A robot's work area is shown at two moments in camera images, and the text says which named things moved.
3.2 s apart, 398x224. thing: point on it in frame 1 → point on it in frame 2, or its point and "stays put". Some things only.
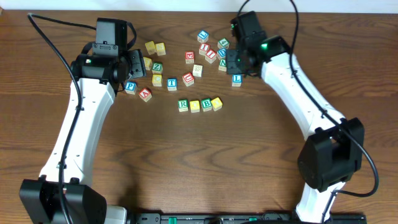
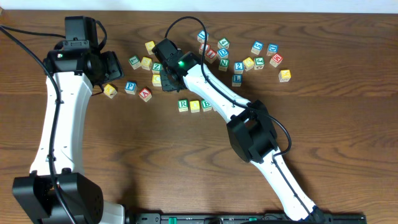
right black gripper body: [239, 63] → [166, 82]
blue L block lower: [237, 80] stays put
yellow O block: [194, 106] stays put
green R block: [183, 105] stays put
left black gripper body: [137, 63] → [114, 66]
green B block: [206, 104] stays put
